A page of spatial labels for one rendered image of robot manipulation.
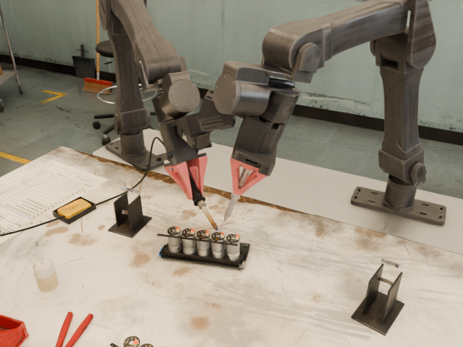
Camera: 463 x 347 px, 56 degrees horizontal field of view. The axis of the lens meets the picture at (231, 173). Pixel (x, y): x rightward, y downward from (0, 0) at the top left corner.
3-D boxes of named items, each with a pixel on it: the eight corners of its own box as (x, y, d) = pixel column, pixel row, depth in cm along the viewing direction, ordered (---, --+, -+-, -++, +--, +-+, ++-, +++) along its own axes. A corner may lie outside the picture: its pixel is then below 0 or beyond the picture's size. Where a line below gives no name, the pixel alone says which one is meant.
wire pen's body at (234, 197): (231, 218, 78) (253, 169, 72) (222, 215, 78) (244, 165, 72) (232, 213, 79) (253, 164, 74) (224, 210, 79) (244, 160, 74)
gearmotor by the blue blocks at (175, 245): (171, 246, 85) (169, 225, 83) (183, 248, 85) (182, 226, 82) (167, 255, 83) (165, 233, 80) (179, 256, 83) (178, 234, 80)
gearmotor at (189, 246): (185, 248, 85) (184, 226, 82) (197, 250, 84) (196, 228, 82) (181, 257, 82) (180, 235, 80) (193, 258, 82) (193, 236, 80)
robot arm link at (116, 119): (150, 111, 114) (143, 104, 118) (116, 116, 110) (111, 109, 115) (152, 133, 117) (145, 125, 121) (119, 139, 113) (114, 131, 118)
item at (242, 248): (160, 260, 83) (160, 256, 83) (173, 237, 89) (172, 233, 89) (243, 272, 80) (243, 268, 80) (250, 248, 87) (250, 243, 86)
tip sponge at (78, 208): (80, 201, 101) (80, 195, 101) (96, 208, 99) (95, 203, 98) (53, 216, 96) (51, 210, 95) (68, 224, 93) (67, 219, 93)
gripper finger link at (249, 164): (215, 193, 73) (234, 147, 68) (222, 173, 79) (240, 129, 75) (253, 208, 74) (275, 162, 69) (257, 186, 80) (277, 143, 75)
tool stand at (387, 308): (394, 331, 74) (418, 270, 73) (380, 339, 65) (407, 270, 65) (362, 314, 77) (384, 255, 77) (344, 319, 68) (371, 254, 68)
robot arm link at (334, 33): (293, 39, 58) (444, -13, 70) (255, 27, 65) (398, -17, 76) (297, 122, 65) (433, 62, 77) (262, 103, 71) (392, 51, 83)
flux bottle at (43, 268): (54, 276, 80) (43, 232, 75) (61, 286, 77) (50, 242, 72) (35, 284, 78) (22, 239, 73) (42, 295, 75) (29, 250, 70)
